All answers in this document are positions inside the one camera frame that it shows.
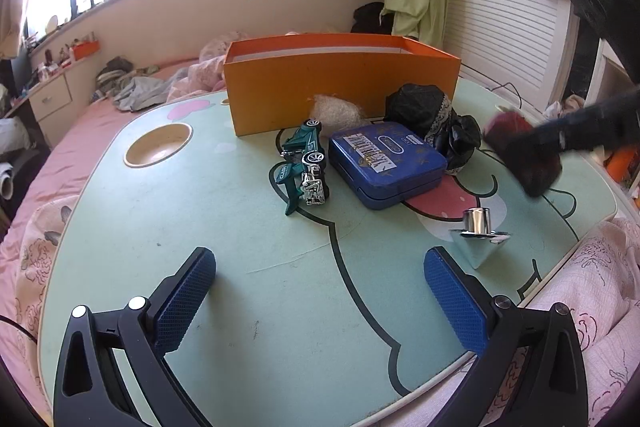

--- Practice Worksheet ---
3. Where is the white rolled paper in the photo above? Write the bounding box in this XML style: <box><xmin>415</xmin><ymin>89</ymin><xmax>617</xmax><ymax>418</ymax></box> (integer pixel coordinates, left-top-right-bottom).
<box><xmin>0</xmin><ymin>162</ymin><xmax>17</xmax><ymax>200</ymax></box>

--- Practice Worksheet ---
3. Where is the grey clothes heap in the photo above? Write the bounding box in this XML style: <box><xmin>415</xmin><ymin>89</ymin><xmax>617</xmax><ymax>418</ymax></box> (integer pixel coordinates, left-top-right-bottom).
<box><xmin>111</xmin><ymin>74</ymin><xmax>183</xmax><ymax>112</ymax></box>

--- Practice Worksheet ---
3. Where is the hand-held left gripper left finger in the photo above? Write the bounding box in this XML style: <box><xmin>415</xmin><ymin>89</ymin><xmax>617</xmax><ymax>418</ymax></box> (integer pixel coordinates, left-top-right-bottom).
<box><xmin>52</xmin><ymin>246</ymin><xmax>217</xmax><ymax>427</ymax></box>

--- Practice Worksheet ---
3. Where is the white drawer cabinet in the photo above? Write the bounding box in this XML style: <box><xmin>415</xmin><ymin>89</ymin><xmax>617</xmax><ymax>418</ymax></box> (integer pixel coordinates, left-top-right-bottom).
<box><xmin>27</xmin><ymin>69</ymin><xmax>76</xmax><ymax>148</ymax></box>

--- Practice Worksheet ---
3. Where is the teal toy car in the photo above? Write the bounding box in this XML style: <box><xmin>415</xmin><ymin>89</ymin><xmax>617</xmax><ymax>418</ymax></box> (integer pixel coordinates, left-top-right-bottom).
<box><xmin>270</xmin><ymin>119</ymin><xmax>332</xmax><ymax>218</ymax></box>

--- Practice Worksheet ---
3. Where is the silver metal spinning top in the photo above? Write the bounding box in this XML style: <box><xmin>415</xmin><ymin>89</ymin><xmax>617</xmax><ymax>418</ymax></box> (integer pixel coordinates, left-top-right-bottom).
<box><xmin>448</xmin><ymin>207</ymin><xmax>513</xmax><ymax>270</ymax></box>

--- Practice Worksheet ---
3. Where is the pink bed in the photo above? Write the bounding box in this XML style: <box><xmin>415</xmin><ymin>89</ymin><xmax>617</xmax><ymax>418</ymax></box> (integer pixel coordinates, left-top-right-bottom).
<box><xmin>0</xmin><ymin>52</ymin><xmax>236</xmax><ymax>408</ymax></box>

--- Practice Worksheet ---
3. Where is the folded striped clothes pile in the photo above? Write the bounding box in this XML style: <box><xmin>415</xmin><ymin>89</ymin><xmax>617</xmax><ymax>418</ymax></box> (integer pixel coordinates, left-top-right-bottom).
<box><xmin>95</xmin><ymin>56</ymin><xmax>136</xmax><ymax>90</ymax></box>

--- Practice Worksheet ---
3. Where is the thin black cable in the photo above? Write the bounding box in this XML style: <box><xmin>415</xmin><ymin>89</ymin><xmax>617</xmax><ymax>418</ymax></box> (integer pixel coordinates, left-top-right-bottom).
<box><xmin>0</xmin><ymin>314</ymin><xmax>41</xmax><ymax>345</ymax></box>

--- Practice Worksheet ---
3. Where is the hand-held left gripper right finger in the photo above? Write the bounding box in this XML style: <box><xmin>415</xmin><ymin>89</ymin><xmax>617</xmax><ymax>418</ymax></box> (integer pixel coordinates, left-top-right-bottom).
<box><xmin>423</xmin><ymin>245</ymin><xmax>590</xmax><ymax>427</ymax></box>

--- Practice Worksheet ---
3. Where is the pale grey cloth bundle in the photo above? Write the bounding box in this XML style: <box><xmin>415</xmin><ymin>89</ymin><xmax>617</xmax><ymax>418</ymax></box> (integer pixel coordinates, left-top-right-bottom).
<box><xmin>0</xmin><ymin>117</ymin><xmax>31</xmax><ymax>152</ymax></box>

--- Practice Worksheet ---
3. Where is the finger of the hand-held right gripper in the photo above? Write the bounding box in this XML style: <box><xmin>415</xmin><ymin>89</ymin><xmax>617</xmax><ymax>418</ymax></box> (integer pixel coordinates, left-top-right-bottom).
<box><xmin>504</xmin><ymin>88</ymin><xmax>640</xmax><ymax>160</ymax></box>

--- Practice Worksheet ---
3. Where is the black clothing pile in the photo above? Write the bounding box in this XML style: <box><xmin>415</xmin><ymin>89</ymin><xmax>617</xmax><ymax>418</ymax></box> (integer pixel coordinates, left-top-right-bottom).
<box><xmin>351</xmin><ymin>2</ymin><xmax>396</xmax><ymax>34</ymax></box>

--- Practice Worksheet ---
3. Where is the white louvered door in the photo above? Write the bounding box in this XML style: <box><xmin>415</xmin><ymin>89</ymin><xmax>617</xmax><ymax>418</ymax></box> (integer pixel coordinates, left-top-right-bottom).
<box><xmin>440</xmin><ymin>0</ymin><xmax>573</xmax><ymax>108</ymax></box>

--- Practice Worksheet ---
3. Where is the beige clothes heap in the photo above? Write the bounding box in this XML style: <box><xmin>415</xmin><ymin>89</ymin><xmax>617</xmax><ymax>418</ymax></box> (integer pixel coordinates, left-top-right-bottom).
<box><xmin>547</xmin><ymin>96</ymin><xmax>586</xmax><ymax>118</ymax></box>

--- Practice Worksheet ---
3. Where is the blue metal tin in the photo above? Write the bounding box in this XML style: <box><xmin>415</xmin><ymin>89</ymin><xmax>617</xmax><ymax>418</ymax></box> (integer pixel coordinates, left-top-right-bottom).
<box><xmin>328</xmin><ymin>123</ymin><xmax>448</xmax><ymax>210</ymax></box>

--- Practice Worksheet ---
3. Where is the orange plastic item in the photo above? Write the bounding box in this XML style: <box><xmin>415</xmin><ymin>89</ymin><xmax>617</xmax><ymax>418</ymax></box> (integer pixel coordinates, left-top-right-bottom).
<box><xmin>604</xmin><ymin>146</ymin><xmax>640</xmax><ymax>188</ymax></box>

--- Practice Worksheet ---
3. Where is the beige curtain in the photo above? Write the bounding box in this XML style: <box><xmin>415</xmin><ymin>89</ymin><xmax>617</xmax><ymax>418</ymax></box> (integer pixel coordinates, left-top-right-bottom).
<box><xmin>0</xmin><ymin>0</ymin><xmax>28</xmax><ymax>58</ymax></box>

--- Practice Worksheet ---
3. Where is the beige fibrous ball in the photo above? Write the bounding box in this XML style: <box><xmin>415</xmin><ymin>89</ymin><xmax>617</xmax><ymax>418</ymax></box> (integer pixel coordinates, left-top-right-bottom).
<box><xmin>306</xmin><ymin>93</ymin><xmax>365</xmax><ymax>129</ymax></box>

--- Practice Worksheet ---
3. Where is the black lace-trimmed cloth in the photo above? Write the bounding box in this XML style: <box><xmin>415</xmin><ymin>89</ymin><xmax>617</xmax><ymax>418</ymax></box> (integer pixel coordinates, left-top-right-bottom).
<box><xmin>385</xmin><ymin>83</ymin><xmax>482</xmax><ymax>175</ymax></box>

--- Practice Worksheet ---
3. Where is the small orange storage box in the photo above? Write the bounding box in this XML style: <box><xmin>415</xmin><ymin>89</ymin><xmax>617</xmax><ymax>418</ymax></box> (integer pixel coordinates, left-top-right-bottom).
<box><xmin>69</xmin><ymin>39</ymin><xmax>101</xmax><ymax>60</ymax></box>

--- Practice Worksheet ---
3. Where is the pink floral quilt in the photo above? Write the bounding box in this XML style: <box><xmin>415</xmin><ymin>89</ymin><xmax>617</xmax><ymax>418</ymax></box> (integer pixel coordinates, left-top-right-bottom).
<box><xmin>167</xmin><ymin>29</ymin><xmax>251</xmax><ymax>102</ymax></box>

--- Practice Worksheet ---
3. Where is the orange cardboard box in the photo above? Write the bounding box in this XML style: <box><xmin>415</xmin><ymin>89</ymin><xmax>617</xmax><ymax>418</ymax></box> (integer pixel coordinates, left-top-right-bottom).
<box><xmin>223</xmin><ymin>34</ymin><xmax>462</xmax><ymax>138</ymax></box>

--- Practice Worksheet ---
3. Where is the dark red pouch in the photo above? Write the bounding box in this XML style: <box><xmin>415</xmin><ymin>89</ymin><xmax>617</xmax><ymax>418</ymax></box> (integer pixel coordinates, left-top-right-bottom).
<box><xmin>483</xmin><ymin>109</ymin><xmax>564</xmax><ymax>199</ymax></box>

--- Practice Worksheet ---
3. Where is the green cartoon-print desktop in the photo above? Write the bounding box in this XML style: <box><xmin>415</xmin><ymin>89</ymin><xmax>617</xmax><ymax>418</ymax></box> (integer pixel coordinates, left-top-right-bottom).
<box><xmin>37</xmin><ymin>77</ymin><xmax>631</xmax><ymax>427</ymax></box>

